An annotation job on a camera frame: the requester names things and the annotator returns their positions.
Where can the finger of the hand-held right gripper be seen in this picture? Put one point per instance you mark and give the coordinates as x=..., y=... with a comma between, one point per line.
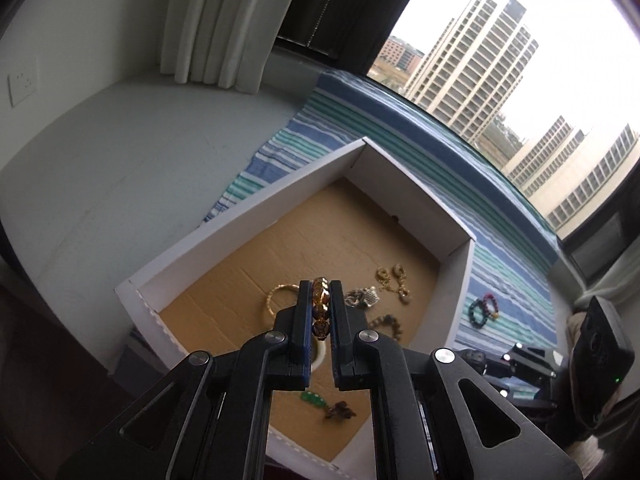
x=520, y=392
x=530, y=357

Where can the white wall socket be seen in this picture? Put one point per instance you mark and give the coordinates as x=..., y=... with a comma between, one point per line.
x=22, y=84

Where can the tall high-rise building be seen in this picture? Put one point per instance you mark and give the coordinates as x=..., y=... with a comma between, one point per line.
x=470, y=65

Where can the white curtain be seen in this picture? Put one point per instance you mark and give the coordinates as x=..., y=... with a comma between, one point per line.
x=225, y=20
x=615, y=280

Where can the silver jewelry piece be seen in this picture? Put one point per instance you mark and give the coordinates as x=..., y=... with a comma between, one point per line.
x=364, y=297

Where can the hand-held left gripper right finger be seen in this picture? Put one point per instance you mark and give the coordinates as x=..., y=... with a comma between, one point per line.
x=336, y=320

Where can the beige cloth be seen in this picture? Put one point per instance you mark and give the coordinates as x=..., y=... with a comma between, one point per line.
x=575, y=332

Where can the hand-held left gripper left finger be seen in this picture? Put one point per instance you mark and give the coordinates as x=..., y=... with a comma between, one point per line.
x=302, y=320

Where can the low brown building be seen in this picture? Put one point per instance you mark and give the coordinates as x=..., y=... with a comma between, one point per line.
x=400, y=57

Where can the white cardboard box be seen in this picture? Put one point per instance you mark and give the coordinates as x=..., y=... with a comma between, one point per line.
x=240, y=280

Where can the gold bangle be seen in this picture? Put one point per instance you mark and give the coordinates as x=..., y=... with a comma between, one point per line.
x=272, y=297

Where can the dark curtain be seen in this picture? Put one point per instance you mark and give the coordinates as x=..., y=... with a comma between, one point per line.
x=345, y=5

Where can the green jade pendant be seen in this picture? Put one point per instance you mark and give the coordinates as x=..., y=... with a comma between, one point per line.
x=312, y=400

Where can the beige terraced high-rise building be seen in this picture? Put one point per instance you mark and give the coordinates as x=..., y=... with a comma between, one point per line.
x=575, y=170

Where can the blue green striped blanket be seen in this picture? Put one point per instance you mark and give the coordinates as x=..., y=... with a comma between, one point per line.
x=450, y=170

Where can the white jade bangle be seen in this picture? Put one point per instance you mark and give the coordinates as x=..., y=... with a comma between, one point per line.
x=318, y=355

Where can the small brown bead charm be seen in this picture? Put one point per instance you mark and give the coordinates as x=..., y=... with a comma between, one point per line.
x=341, y=411

